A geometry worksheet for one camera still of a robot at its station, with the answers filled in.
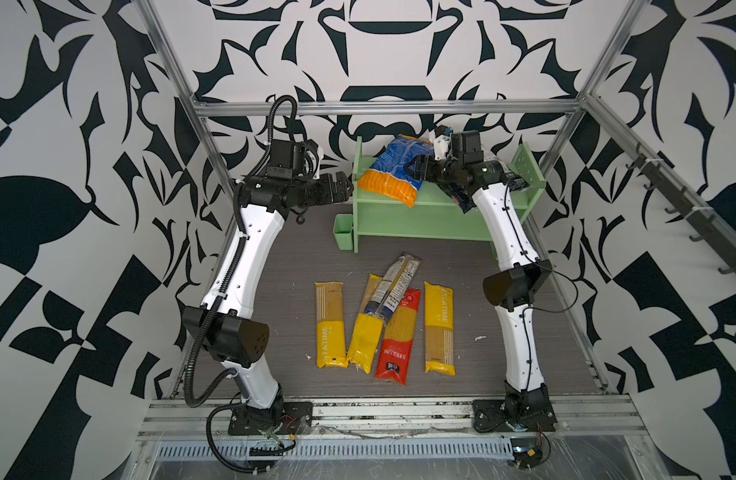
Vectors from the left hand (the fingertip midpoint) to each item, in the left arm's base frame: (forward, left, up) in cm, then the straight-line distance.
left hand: (338, 181), depth 74 cm
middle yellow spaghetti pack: (-24, -6, -36) cm, 43 cm away
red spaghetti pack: (-29, -14, -34) cm, 47 cm away
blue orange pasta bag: (+7, -13, -5) cm, 16 cm away
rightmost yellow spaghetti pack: (-24, -27, -35) cm, 50 cm away
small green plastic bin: (+11, +1, -33) cm, 35 cm away
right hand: (+11, -20, -3) cm, 24 cm away
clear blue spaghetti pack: (-16, -12, -32) cm, 37 cm away
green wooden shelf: (+4, -27, -18) cm, 33 cm away
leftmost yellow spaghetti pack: (-21, +4, -36) cm, 42 cm away
